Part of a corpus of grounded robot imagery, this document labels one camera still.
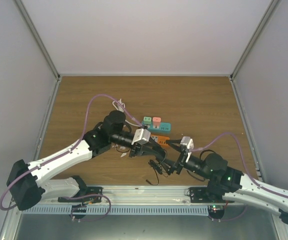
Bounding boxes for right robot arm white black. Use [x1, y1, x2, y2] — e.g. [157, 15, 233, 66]
[166, 136, 288, 225]

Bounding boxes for black adapter with cable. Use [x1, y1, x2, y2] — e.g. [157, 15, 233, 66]
[145, 159, 169, 186]

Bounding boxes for white teal strip cord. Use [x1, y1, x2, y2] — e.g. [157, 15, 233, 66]
[111, 98, 142, 126]

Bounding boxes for aluminium frame post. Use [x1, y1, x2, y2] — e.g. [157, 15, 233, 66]
[229, 0, 281, 82]
[13, 0, 61, 81]

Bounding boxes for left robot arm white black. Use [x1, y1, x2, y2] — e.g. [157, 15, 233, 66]
[6, 110, 167, 211]

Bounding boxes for white debris pile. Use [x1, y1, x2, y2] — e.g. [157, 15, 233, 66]
[111, 144, 130, 158]

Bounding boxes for slotted grey cable duct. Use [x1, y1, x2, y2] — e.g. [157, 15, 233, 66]
[22, 204, 209, 216]

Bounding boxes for left aluminium frame post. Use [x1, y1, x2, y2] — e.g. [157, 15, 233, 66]
[13, 0, 61, 81]

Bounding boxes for pink plug adapter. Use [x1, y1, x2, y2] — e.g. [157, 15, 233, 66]
[152, 116, 162, 129]

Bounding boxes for orange power strip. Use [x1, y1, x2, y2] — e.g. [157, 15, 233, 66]
[149, 134, 170, 147]

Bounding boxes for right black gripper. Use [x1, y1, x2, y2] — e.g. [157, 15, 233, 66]
[156, 139, 213, 181]

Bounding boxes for aluminium front rail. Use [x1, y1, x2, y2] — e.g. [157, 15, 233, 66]
[11, 184, 281, 205]

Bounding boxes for green plug adapter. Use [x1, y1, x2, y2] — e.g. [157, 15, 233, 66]
[143, 116, 152, 125]

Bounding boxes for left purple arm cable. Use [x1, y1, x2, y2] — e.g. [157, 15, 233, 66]
[0, 93, 145, 211]

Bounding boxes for teal power strip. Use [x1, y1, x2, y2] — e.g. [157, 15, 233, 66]
[147, 122, 172, 134]

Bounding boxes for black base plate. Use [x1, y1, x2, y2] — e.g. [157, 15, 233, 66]
[57, 186, 103, 204]
[186, 186, 226, 204]

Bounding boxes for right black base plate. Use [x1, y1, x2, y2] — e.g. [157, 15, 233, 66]
[186, 186, 226, 204]

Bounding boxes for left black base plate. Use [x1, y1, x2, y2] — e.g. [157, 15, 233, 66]
[57, 186, 103, 204]

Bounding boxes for right aluminium frame post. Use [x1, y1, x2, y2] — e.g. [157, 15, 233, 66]
[229, 0, 281, 82]

